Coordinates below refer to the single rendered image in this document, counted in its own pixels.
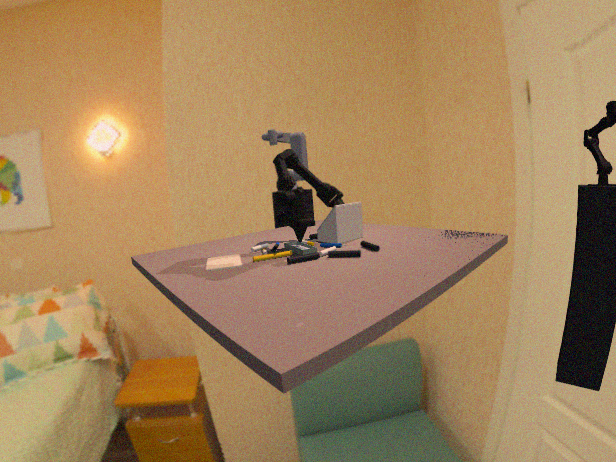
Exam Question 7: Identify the beige rectangular sheet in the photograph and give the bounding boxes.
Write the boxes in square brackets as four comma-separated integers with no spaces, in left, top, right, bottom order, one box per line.
[206,254,242,271]

